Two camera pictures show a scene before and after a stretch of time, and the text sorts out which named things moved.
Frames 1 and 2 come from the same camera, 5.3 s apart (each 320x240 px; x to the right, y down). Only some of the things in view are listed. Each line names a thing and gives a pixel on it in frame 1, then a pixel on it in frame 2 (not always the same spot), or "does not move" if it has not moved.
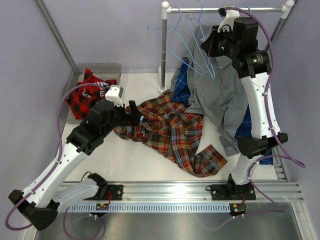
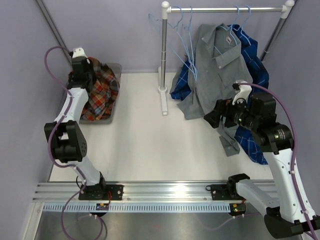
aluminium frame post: x=58 y=34 does not move
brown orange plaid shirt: x=175 y=131 -> x=103 y=95
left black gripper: x=132 y=119 -> x=89 y=67
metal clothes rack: x=166 y=10 does not move
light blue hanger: x=206 y=57 -> x=190 y=49
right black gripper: x=212 y=40 -> x=226 y=108
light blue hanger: x=175 y=30 -> x=149 y=15
